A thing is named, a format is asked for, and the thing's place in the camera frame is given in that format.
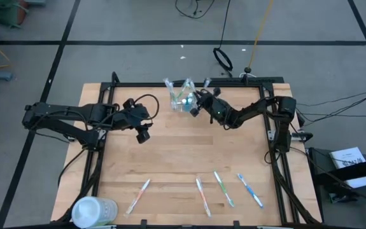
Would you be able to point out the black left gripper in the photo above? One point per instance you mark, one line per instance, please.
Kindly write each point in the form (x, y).
(131, 117)

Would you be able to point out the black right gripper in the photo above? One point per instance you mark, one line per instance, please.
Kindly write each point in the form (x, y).
(211, 105)

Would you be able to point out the purple toothbrush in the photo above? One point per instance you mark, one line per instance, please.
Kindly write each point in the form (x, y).
(207, 82)

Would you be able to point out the blue toothbrush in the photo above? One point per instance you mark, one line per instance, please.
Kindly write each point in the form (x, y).
(250, 191)
(191, 86)

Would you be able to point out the green toothbrush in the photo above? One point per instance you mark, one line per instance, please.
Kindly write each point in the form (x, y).
(180, 93)
(223, 188)

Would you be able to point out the orange toothbrush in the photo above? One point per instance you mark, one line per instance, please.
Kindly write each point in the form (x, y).
(203, 196)
(137, 197)
(168, 86)

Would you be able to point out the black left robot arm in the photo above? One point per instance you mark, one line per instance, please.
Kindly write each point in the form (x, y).
(58, 116)

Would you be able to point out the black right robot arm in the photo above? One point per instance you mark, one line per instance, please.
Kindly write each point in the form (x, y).
(252, 108)

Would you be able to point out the clear acrylic container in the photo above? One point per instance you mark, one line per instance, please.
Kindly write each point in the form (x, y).
(178, 107)

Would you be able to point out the white wipes canister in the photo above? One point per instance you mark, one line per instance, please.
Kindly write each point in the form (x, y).
(90, 211)

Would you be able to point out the black cart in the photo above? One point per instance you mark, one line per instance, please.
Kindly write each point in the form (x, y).
(329, 178)

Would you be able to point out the white booklet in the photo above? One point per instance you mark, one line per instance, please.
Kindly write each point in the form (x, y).
(348, 159)

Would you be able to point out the green bag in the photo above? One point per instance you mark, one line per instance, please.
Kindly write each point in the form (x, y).
(6, 14)

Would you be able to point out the black aluminium table frame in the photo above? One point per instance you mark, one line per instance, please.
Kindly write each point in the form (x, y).
(131, 85)

